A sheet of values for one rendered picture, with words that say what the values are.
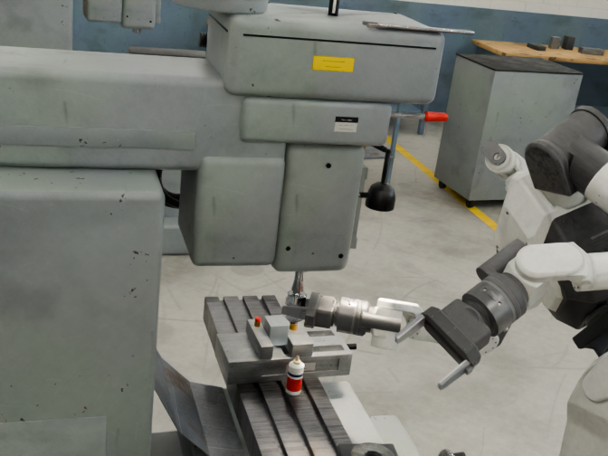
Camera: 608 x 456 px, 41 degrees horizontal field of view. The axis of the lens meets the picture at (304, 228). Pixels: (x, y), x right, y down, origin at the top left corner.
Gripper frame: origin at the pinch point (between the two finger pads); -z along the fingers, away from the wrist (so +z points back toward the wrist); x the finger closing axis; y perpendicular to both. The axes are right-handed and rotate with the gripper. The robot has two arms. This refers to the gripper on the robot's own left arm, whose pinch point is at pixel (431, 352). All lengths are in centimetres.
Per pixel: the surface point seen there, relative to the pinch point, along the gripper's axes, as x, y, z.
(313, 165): 54, -17, 16
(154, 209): 57, -4, -20
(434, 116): 46, -14, 44
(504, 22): 401, -512, 518
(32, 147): 80, 4, -32
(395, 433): 20, -107, 14
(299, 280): 49, -48, 6
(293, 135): 58, -8, 14
